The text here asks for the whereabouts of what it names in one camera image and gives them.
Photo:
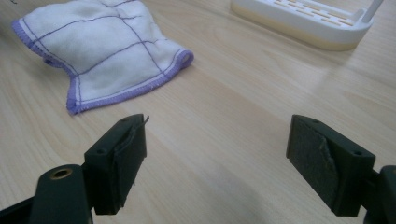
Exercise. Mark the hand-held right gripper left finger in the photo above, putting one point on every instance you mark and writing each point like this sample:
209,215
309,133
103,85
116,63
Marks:
106,168

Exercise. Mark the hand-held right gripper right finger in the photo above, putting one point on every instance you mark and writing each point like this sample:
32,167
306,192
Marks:
323,168

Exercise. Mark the white cloth with purple edge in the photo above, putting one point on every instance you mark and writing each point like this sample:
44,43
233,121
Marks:
93,46

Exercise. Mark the white towel rack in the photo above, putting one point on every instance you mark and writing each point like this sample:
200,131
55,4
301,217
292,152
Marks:
280,18

